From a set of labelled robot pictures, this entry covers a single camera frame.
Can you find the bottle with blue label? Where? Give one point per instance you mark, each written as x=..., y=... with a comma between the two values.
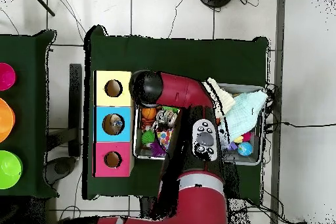
x=117, y=123

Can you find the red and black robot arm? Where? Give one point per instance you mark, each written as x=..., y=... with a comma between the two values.
x=183, y=92

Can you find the wooden box with three holes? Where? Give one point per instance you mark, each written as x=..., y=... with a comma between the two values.
x=115, y=101

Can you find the silver mesh bin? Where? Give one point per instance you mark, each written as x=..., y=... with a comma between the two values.
x=244, y=159

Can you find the orange toy basketball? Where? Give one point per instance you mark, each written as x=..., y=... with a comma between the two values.
x=148, y=113

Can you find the colourful dotted cloth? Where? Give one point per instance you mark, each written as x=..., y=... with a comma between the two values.
x=164, y=137

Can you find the dark green table cloth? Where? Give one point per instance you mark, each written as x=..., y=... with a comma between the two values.
x=170, y=58

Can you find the cream waffle cloth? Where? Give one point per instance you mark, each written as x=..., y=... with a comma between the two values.
x=223, y=98

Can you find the mint waffle cloth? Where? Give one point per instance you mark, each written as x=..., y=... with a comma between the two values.
x=244, y=116

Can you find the blue globe ball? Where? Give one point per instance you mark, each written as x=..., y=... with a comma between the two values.
x=245, y=148

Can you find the black flat bar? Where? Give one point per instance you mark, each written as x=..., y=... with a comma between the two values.
x=75, y=103

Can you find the grey stand foot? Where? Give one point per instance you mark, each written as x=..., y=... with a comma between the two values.
x=61, y=167

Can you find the green cloth side table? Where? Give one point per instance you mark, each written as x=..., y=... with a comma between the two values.
x=29, y=129

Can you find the orange bowl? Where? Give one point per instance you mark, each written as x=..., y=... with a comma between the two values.
x=5, y=120

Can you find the pink bowl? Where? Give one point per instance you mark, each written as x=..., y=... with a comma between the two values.
x=6, y=76

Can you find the black rod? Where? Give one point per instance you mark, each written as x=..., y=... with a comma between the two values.
x=42, y=3

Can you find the green bowl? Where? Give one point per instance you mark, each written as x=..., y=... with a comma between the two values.
x=9, y=170

